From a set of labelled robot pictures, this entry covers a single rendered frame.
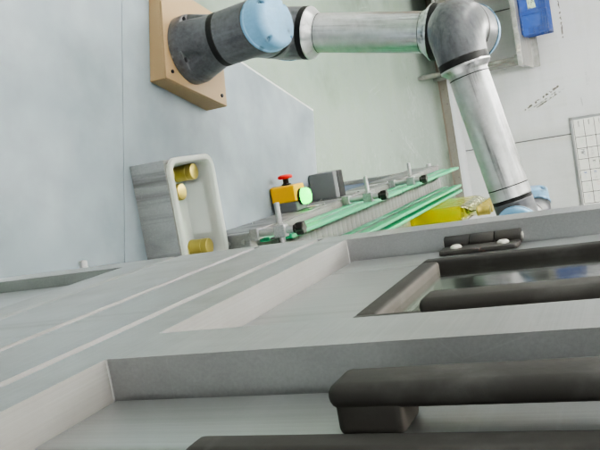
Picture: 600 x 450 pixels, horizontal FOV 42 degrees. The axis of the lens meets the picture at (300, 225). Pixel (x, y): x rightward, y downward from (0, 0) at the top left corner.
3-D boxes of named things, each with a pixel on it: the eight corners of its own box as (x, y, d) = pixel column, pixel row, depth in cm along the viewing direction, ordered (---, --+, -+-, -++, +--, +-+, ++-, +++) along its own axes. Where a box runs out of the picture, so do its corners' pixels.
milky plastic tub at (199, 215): (152, 276, 157) (189, 272, 153) (130, 165, 155) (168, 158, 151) (196, 260, 173) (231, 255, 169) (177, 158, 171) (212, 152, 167)
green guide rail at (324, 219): (260, 242, 172) (293, 237, 169) (259, 237, 172) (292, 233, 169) (440, 171, 332) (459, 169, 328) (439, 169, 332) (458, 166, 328)
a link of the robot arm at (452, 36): (462, -20, 141) (554, 239, 141) (477, -13, 151) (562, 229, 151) (404, 7, 146) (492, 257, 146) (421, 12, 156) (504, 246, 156)
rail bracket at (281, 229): (257, 285, 169) (311, 279, 164) (244, 207, 168) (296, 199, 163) (263, 281, 172) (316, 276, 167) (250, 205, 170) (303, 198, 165)
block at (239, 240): (227, 279, 172) (255, 276, 169) (220, 237, 171) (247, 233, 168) (235, 276, 175) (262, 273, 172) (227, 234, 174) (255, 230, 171)
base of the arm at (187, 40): (165, 5, 168) (204, -10, 164) (206, 32, 181) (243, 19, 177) (169, 70, 165) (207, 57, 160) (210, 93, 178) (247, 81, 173)
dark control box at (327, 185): (311, 202, 236) (337, 197, 232) (306, 175, 235) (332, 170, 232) (320, 198, 243) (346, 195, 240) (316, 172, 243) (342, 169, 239)
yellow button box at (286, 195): (272, 214, 211) (297, 211, 208) (267, 187, 210) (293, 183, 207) (283, 211, 217) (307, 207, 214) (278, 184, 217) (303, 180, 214)
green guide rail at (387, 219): (265, 275, 173) (298, 271, 170) (264, 270, 173) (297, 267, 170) (443, 188, 332) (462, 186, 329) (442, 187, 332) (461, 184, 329)
